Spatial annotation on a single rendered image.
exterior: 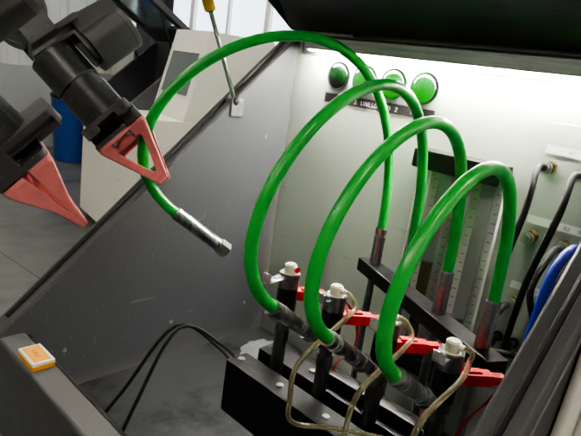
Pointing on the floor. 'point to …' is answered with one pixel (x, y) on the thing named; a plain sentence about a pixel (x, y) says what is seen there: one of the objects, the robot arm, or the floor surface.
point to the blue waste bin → (67, 134)
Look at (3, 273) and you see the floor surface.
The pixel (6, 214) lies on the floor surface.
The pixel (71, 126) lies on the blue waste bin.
